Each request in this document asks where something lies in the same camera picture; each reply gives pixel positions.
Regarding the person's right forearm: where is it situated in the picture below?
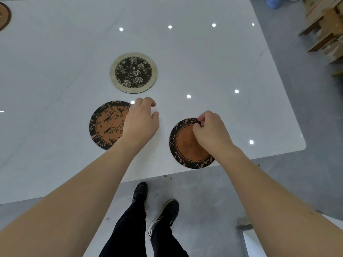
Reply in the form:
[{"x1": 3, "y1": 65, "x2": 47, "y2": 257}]
[{"x1": 217, "y1": 144, "x2": 343, "y2": 257}]

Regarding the person's left hand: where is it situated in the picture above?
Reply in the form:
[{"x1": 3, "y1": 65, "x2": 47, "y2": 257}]
[{"x1": 122, "y1": 97, "x2": 160, "y2": 151}]

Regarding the black floral rim brown placemat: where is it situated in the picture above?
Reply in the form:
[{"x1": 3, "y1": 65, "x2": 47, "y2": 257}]
[{"x1": 169, "y1": 117, "x2": 216, "y2": 170}]

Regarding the white marble table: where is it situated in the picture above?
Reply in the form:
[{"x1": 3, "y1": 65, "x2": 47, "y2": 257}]
[{"x1": 0, "y1": 0, "x2": 307, "y2": 205}]

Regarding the person's right leg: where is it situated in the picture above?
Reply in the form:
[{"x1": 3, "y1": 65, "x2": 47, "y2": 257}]
[{"x1": 150, "y1": 227, "x2": 190, "y2": 257}]

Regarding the stack of cardboard boxes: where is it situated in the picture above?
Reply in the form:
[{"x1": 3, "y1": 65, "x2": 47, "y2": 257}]
[{"x1": 299, "y1": 0, "x2": 343, "y2": 77}]

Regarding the person's right black shoe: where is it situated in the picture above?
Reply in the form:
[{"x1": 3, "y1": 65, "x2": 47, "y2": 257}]
[{"x1": 148, "y1": 199, "x2": 179, "y2": 237}]

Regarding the person's left leg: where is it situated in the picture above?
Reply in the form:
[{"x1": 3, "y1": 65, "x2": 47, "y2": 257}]
[{"x1": 99, "y1": 199, "x2": 147, "y2": 257}]

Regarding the beige rim floral placemat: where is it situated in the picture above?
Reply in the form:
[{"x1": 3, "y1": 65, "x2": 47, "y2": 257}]
[{"x1": 109, "y1": 52, "x2": 158, "y2": 94}]

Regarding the person's left forearm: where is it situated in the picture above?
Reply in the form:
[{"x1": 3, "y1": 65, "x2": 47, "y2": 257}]
[{"x1": 0, "y1": 136, "x2": 145, "y2": 257}]

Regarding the person's right hand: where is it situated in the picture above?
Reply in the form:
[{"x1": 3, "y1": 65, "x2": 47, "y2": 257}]
[{"x1": 192, "y1": 110, "x2": 237, "y2": 157}]

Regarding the brown bird pattern placemat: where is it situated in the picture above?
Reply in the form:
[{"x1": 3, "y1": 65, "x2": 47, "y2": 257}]
[{"x1": 89, "y1": 100, "x2": 133, "y2": 151}]

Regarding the person's black shoe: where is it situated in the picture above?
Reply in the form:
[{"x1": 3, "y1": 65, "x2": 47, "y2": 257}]
[
  {"x1": 148, "y1": 199, "x2": 179, "y2": 237},
  {"x1": 131, "y1": 181, "x2": 148, "y2": 205}
]

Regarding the person's left black shoe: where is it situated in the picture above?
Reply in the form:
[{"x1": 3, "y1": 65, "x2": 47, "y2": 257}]
[{"x1": 131, "y1": 181, "x2": 148, "y2": 205}]

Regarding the person's leg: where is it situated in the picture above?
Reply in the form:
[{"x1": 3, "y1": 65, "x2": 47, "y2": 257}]
[
  {"x1": 150, "y1": 227, "x2": 190, "y2": 257},
  {"x1": 99, "y1": 199, "x2": 147, "y2": 257}
]

